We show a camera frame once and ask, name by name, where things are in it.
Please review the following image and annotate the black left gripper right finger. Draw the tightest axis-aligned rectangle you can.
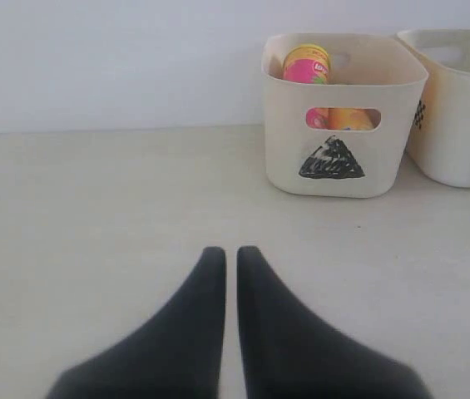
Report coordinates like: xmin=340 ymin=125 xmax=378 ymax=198
xmin=237 ymin=246 xmax=430 ymax=398

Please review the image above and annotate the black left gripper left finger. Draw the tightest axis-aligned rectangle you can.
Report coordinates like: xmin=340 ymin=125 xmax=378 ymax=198
xmin=47 ymin=247 xmax=226 ymax=398

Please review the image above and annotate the yellow chips can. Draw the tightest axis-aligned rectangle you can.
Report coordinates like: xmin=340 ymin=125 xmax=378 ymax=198
xmin=328 ymin=108 xmax=376 ymax=131

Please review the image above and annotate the pink chips can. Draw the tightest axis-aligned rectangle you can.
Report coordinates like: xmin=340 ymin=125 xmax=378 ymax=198
xmin=282 ymin=43 xmax=330 ymax=129

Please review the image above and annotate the cream bin with square mark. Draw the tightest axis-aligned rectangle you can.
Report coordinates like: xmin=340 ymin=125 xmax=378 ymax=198
xmin=396 ymin=29 xmax=470 ymax=188

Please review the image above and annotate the cream bin with triangle mark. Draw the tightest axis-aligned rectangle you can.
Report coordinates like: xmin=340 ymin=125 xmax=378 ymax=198
xmin=261 ymin=33 xmax=428 ymax=198

